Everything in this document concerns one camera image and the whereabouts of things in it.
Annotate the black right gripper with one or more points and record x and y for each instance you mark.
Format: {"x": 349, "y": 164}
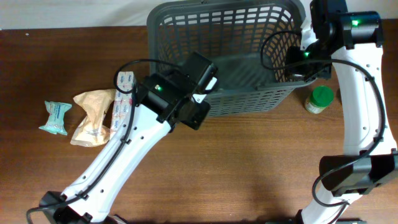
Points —
{"x": 292, "y": 56}

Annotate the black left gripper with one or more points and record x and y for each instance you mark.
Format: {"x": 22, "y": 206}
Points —
{"x": 204, "y": 112}

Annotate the multicolour tissue pack row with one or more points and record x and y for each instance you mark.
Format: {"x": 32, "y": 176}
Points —
{"x": 122, "y": 102}

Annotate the tan paper snack packet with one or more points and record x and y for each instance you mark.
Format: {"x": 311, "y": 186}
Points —
{"x": 91, "y": 132}

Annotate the teal tissue packet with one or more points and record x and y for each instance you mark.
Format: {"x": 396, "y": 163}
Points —
{"x": 55, "y": 122}

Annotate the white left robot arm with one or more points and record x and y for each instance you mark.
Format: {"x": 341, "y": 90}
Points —
{"x": 90, "y": 198}

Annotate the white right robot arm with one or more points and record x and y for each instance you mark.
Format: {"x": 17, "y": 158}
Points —
{"x": 351, "y": 43}

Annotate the green lid spice jar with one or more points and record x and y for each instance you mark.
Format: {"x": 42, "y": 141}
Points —
{"x": 319, "y": 99}

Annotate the grey plastic lattice basket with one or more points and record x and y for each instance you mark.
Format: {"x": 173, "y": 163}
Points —
{"x": 246, "y": 40}

